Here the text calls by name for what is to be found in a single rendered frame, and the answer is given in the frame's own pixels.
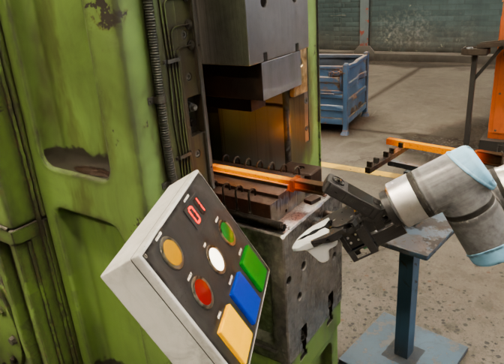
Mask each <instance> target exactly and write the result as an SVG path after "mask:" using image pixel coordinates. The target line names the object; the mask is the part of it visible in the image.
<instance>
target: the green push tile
mask: <svg viewBox="0 0 504 364"><path fill-rule="evenodd" d="M239 266H240V267H241V268H242V269H243V270H244V272H245V273H246V275H247V276H248V278H249V279H250V280H251V281H252V283H253V284H254V286H255V287H256V288H257V290H258V291H259V292H262V291H263V287H264V284H265V279H266V273H267V270H266V268H265V267H264V266H263V264H262V263H261V262H260V260H259V258H258V257H257V256H256V255H255V253H254V252H253V250H252V249H251V247H250V246H249V245H246V246H245V247H244V251H243V254H242V256H241V260H240V263H239Z"/></svg>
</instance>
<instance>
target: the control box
mask: <svg viewBox="0 0 504 364"><path fill-rule="evenodd" d="M194 198H196V199H198V201H199V202H200V205H202V206H203V208H204V209H205V214H204V215H203V214H201V212H200V211H199V210H198V208H197V207H196V206H195V204H194V202H193V200H194ZM189 206H192V207H193V209H194V210H195V211H196V213H197V214H198V216H199V217H200V220H201V221H200V223H197V222H196V221H195V220H194V217H192V215H191V214H190V213H189V211H188V208H189ZM223 222H224V223H226V224H228V225H229V227H230V228H231V230H232V232H233V235H234V241H233V242H229V241H228V240H227V239H226V238H225V237H224V235H223V233H222V230H221V224H222V223H223ZM168 239H169V240H172V241H173V242H174V243H175V244H176V245H177V246H178V248H179V250H180V252H181V263H180V264H179V265H178V266H176V265H174V264H172V263H170V261H169V260H168V259H167V257H166V255H165V253H164V242H165V241H166V240H168ZM246 245H249V246H250V248H251V249H252V250H253V252H254V253H255V255H256V256H257V257H258V258H259V260H260V262H261V263H262V264H263V266H264V267H265V268H266V270H267V273H266V277H265V284H264V287H263V290H262V292H259V291H258V290H257V288H256V287H255V286H254V284H253V283H252V281H251V280H250V279H249V278H248V276H247V275H246V273H245V272H244V270H243V269H242V268H241V267H240V266H239V263H240V260H241V258H242V254H243V251H244V249H245V246H246ZM211 248H215V249H216V250H218V252H219V253H220V255H221V257H222V258H223V263H224V268H223V270H218V269H216V268H215V266H214V265H213V264H212V262H211V259H210V257H209V250H210V249H211ZM237 272H241V273H242V275H243V276H244V277H245V278H246V280H247V281H248V283H249V284H250V286H251V287H252V288H253V289H254V291H255V292H256V294H257V295H258V296H259V298H260V299H261V300H260V304H259V310H258V314H257V317H256V323H255V324H254V325H251V323H250V322H249V321H248V319H247V318H246V317H245V316H244V315H243V313H242V312H241V310H240V309H239V307H238V306H237V305H236V304H235V303H234V301H233V300H232V299H231V297H230V291H231V288H232V285H233V282H234V279H235V276H236V273H237ZM269 273H270V269H269V268H268V266H267V265H266V263H265V262H264V261H263V259H262V258H261V257H260V255H259V254H258V252H257V251H256V249H255V248H254V247H253V246H252V244H251V243H250V241H249V240H248V238H247V237H246V235H245V234H244V233H243V232H242V230H241V229H240V227H239V226H238V225H237V223H236V222H235V220H234V219H233V217H232V216H231V215H230V214H229V212H228V211H227V209H226V208H225V206H224V205H223V204H222V202H221V201H220V200H219V198H218V197H217V195H216V194H215V193H214V192H213V190H212V188H211V187H210V186H209V184H208V183H207V181H206V180H205V179H204V178H203V176H202V174H201V172H200V171H198V170H195V171H193V172H192V173H190V174H188V175H186V176H185V177H183V178H182V179H180V180H178V181H177V182H175V183H173V184H171V185H170V186H169V187H168V189H167V190H166V191H165V192H164V193H163V195H162V196H161V197H160V199H159V200H158V202H156V204H155V205H154V206H153V208H152V209H151V211H150V212H149V213H148V214H147V216H146V217H145V218H144V219H143V221H142V222H141V224H140V225H139V226H138V228H137V229H136V230H135V231H134V232H133V234H132V235H131V237H130V238H129V240H128V241H127V242H126V243H125V244H124V246H123V247H122V248H121V250H120V251H119V253H118V254H117V255H116V256H115V257H114V259H113V260H112V262H111V263H110V264H109V266H108V267H107V268H106V269H105V270H104V272H103V273H102V275H101V276H100V277H101V278H102V280H103V281H104V282H105V283H106V285H107V286H108V287H109V288H110V290H111V291H112V292H113V293H114V294H115V295H116V296H117V298H118V299H119V300H120V301H121V303H122V304H123V305H124V306H125V308H126V309H127V310H128V311H129V312H130V313H131V314H132V315H133V317H134V318H135V319H136V321H137V322H138V323H139V324H140V326H141V327H142V328H143V329H144V330H145V331H146V332H147V333H148V335H149V336H150V337H151V339H152V340H153V341H154V342H155V344H156V345H157V346H158V347H159V348H160V349H161V350H162V351H163V353H164V354H165V355H166V357H167V358H168V359H169V360H170V362H171V363H172V364H241V363H240V362H239V361H238V360H237V358H236V357H235V356H234V354H233V353H232V352H231V350H230V349H229V348H228V347H227V346H226V344H225V343H224V342H223V340H222V339H221V338H220V336H219V335H218V334H217V332H218V328H219V326H220V323H221V318H222V316H223V313H224V309H225V307H226V305H228V304H230V305H231V306H232V307H233V308H234V309H235V311H236V312H237V314H238V315H239V316H240V318H241V319H242V320H243V321H244V323H245V324H246V325H247V327H248V328H249V329H250V331H251V332H252V333H253V337H252V340H251V344H250V350H249V354H248V358H247V363H246V364H250V363H251V357H252V353H253V348H254V342H255V338H256V335H257V328H258V325H259V321H260V315H261V311H262V306H263V300H264V296H265V293H266V286H267V283H268V279H269ZM197 279H201V280H203V281H204V282H205V283H206V284H207V285H208V287H209V289H210V291H211V303H210V304H209V305H205V304H203V303H202V302H201V301H200V299H199V298H198V296H197V294H196V291H195V282H196V280H197Z"/></svg>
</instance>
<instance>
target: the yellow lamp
mask: <svg viewBox="0 0 504 364"><path fill-rule="evenodd" d="M163 250H164V253H165V255H166V257H167V259H168V260H169V261H170V263H172V264H174V265H176V266H178V265H179V264H180V263H181V262H182V254H181V252H180V250H179V247H178V246H177V245H176V244H175V243H174V242H173V241H172V240H169V239H168V240H166V241H165V242H164V244H163Z"/></svg>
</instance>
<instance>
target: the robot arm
mask: <svg viewBox="0 0 504 364"><path fill-rule="evenodd" d="M322 191H323V192H324V193H325V194H327V195H328V196H330V197H333V198H334V199H336V200H339V201H340V202H342V203H344V204H346V206H344V207H342V208H340V209H339V210H337V211H334V212H332V213H330V214H328V215H327V216H325V217H324V218H322V219H320V220H319V221H318V222H317V223H315V224H314V225H312V227H310V228H309V229H308V230H306V231H305V232H304V233H303V234H302V235H301V236H300V237H299V238H297V240H296V241H295V243H294V245H293V246H292V249H293V251H304V250H305V251H308V252H309V253H310V254H312V255H313V256H314V257H315V258H316V259H317V260H318V261H319V262H322V263H324V262H326V261H328V260H329V249H330V248H333V247H335V246H336V245H337V243H338V240H339V239H340V240H341V241H342V246H343V247H344V249H345V250H346V252H347V253H348V254H349V256H350V257H351V258H352V260H353V262H354V263H355V262H356V261H358V260H361V259H363V258H365V257H367V256H369V255H372V254H374V253H376V252H378V251H379V249H378V247H379V246H380V245H382V244H385V243H387V242H389V241H391V240H393V239H396V238H398V237H399V236H402V235H404V234H406V233H407V231H406V229H405V225H406V226H407V227H411V226H413V225H415V224H417V223H419V222H421V221H424V220H426V219H428V218H431V217H433V216H435V215H438V214H440V213H441V212H442V213H443V214H444V216H445V218H446V219H447V221H448V223H449V224H450V226H451V228H452V229H453V231H454V233H455V235H456V237H457V238H458V240H459V242H460V243H461V245H462V247H463V249H464V251H465V252H466V256H467V257H468V258H469V259H470V260H471V261H472V263H474V264H475V265H476V266H483V267H486V266H496V265H497V264H501V263H504V165H501V166H499V167H494V168H491V169H489V170H487V168H486V167H485V165H484V164H483V163H482V161H481V160H480V158H479V157H478V156H477V154H476V153H475V152H474V151H473V149H472V148H471V147H469V146H461V147H458V148H456V149H454V150H451V151H447V152H446V153H445V154H444V155H441V156H439V157H438V158H435V159H433V160H432V161H429V162H427V163H426V164H424V165H422V166H420V167H418V168H416V169H414V170H412V171H410V172H408V173H405V174H403V175H402V176H399V177H397V178H396V179H394V180H392V181H390V182H388V183H386V184H385V190H384V191H381V192H380V193H379V198H380V200H381V201H380V200H378V199H377V198H375V197H373V196H371V195H369V194H368V193H366V192H364V191H363V190H361V189H359V188H357V187H355V186H354V185H351V184H349V183H348V182H346V181H344V180H343V179H342V178H340V177H338V176H335V175H334V174H332V173H330V174H328V175H327V177H326V178H325V180H324V182H323V185H322ZM362 248H363V249H366V248H368V249H369V251H370V253H368V254H366V255H363V256H361V257H357V255H359V254H361V249H362Z"/></svg>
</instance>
